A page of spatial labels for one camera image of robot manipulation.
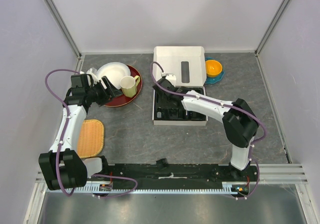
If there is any white clipper kit box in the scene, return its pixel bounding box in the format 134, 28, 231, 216
152, 46, 208, 126

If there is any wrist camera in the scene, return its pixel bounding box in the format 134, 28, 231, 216
161, 72, 177, 87
86, 67, 97, 79

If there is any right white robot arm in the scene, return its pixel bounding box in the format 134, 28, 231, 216
152, 77, 259, 181

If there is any black comb guard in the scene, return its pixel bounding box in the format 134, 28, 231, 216
156, 158, 169, 171

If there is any dark red round tray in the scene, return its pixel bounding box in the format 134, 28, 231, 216
101, 62, 142, 108

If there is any woven bamboo tray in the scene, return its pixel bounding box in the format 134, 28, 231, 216
77, 119, 105, 159

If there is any white paper plate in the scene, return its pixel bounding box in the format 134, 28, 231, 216
96, 62, 131, 90

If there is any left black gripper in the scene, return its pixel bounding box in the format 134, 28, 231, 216
85, 76, 123, 107

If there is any slotted cable duct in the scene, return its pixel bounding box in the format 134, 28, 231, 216
47, 182, 250, 195

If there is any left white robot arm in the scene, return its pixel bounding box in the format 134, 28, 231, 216
38, 73, 122, 192

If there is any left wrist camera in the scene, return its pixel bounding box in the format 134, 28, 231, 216
86, 67, 97, 79

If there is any pale yellow mug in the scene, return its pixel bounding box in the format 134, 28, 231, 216
120, 75, 141, 98

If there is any small oil bottle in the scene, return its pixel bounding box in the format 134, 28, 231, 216
156, 111, 162, 119

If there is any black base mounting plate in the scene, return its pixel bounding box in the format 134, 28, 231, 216
102, 163, 258, 191

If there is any teal scalloped plate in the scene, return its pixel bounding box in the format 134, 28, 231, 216
205, 57, 225, 84

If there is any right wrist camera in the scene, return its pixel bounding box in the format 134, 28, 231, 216
161, 72, 177, 87

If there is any orange bowl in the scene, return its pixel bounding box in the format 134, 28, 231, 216
205, 59, 223, 78

